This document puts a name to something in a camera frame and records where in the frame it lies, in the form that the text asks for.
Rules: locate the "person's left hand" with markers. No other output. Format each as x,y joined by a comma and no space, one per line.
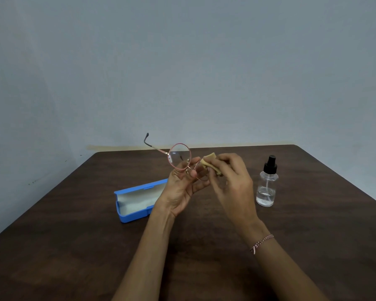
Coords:
177,191

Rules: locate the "person's right hand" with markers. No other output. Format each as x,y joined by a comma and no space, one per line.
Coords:
235,191

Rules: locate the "person's left thumb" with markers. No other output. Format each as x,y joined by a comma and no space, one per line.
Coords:
192,162

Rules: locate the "person's right thumb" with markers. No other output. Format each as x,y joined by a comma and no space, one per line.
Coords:
213,180

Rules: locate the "pink round-framed eyeglasses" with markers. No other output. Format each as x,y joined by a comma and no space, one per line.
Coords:
179,157

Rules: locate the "beige cleaning cloth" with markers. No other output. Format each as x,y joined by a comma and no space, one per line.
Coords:
211,162

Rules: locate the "person's right forearm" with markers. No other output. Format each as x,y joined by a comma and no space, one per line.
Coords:
282,263

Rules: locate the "person's left forearm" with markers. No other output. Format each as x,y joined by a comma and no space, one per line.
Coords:
144,260

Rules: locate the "clear spray bottle black cap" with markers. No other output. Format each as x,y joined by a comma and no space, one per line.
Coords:
267,188

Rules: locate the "blue eyeglasses case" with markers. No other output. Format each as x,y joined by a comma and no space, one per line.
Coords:
138,200

